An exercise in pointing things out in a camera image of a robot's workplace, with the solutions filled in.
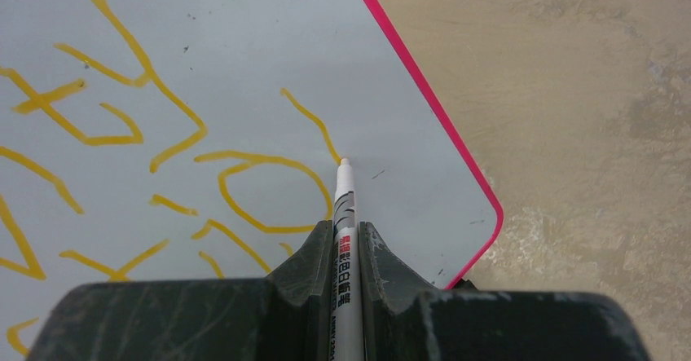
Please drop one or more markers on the black whiteboard stand clip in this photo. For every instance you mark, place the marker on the black whiteboard stand clip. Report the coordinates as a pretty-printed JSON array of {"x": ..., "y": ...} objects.
[{"x": 465, "y": 284}]

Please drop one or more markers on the red framed whiteboard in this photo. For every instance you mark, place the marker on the red framed whiteboard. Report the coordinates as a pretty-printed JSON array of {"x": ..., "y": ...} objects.
[{"x": 192, "y": 139}]

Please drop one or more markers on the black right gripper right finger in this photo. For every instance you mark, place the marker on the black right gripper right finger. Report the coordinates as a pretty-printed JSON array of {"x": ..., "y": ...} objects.
[{"x": 407, "y": 318}]

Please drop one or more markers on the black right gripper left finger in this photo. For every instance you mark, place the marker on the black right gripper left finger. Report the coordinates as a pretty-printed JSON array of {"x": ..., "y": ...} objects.
[{"x": 282, "y": 316}]

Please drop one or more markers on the white whiteboard marker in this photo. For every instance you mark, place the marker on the white whiteboard marker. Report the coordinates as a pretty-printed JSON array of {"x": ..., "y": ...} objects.
[{"x": 346, "y": 324}]

